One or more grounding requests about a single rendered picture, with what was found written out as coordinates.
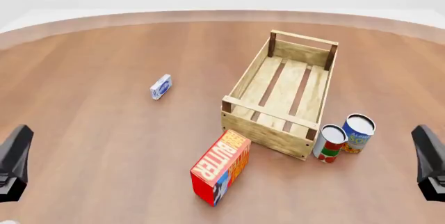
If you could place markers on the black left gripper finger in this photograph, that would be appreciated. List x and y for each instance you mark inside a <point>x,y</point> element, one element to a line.
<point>17,151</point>

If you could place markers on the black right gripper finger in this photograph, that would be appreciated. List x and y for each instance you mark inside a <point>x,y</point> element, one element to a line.
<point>429,153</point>

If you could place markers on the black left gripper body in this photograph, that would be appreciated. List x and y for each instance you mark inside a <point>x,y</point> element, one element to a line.
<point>9,190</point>

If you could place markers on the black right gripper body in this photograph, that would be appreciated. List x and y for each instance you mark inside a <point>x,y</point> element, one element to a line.
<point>432,188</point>

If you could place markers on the tomato sauce tin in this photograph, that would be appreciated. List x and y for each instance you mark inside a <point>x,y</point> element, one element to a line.
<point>329,144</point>

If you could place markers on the wooden slat tray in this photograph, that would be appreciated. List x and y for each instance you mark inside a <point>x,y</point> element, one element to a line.
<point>280,96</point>

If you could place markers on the blue soup tin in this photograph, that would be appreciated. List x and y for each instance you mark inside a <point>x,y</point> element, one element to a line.
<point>358,135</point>

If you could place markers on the small white blue box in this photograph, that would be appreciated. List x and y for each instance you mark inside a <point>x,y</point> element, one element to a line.
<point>161,87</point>

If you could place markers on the red butter box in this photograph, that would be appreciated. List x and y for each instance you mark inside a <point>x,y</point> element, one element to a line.
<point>220,168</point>

